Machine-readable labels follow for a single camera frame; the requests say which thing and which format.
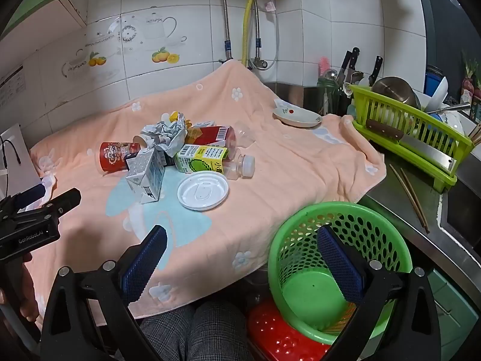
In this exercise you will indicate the white saucer plate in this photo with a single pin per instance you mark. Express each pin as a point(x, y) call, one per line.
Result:
point(297, 117)

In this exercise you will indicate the person's left hand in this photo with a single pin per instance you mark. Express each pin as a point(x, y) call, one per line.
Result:
point(24, 289)

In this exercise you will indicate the person's right leg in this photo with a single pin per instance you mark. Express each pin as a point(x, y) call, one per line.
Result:
point(218, 331)

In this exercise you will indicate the white board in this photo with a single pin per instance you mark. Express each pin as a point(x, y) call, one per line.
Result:
point(18, 146)

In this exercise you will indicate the white round plastic lid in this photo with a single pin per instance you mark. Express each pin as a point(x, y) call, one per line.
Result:
point(203, 191)

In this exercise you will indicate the teal base cabinet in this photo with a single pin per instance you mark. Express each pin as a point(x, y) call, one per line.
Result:
point(451, 319)

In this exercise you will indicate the green plastic dish rack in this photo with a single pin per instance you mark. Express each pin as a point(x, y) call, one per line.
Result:
point(445, 181)

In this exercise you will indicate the pink brush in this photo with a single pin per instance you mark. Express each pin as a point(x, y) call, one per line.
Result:
point(323, 64)

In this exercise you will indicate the blue jar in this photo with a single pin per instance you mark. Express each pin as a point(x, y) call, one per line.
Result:
point(432, 82)

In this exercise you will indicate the steel sink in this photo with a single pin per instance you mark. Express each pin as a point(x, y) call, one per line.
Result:
point(462, 210)

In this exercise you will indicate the person's left leg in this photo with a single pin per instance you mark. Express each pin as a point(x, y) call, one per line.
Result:
point(165, 334)

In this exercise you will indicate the grey paper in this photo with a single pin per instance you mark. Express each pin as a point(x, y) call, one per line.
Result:
point(169, 131)

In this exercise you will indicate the red paper cup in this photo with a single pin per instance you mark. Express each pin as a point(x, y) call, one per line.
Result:
point(114, 156)

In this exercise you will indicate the yellow snack wrapper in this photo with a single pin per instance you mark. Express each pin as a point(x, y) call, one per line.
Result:
point(174, 115)

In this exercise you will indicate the green plastic mesh basket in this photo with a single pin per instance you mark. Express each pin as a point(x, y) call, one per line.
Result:
point(308, 297)

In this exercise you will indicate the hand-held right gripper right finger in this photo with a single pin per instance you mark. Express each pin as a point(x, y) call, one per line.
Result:
point(340, 267)

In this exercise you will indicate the red plastic stool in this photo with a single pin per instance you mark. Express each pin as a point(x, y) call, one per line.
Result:
point(278, 338)

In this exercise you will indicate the peach flower print towel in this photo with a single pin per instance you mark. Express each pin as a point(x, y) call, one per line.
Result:
point(282, 165)

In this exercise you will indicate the dark green utensil holder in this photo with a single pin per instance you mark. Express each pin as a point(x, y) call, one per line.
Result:
point(330, 97)

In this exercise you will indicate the clear bottle with white cap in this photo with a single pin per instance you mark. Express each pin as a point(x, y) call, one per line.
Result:
point(246, 165)

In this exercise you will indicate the green and yellow drink carton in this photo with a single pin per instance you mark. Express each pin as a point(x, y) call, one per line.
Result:
point(199, 158)

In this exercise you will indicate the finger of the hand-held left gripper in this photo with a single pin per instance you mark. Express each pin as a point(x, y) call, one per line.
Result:
point(32, 192)
point(67, 198)

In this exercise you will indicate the white paper cup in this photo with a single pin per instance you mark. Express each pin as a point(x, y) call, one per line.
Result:
point(139, 141)

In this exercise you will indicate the person's leg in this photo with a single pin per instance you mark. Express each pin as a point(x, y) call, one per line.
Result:
point(165, 334)
point(218, 331)

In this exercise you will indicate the grey and white milk carton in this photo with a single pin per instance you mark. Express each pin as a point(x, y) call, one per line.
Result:
point(144, 180)

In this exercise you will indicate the white and blue carton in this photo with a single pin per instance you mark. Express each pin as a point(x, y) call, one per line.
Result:
point(206, 123)

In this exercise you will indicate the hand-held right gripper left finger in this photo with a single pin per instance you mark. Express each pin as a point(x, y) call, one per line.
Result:
point(144, 263)

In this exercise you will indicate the wooden chopstick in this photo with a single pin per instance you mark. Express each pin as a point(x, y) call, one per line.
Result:
point(407, 195)
point(415, 199)

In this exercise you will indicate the steel bowl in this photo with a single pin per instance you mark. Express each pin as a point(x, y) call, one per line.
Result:
point(394, 88)

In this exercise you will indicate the clear plastic cup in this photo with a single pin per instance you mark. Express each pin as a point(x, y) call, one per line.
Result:
point(246, 133)

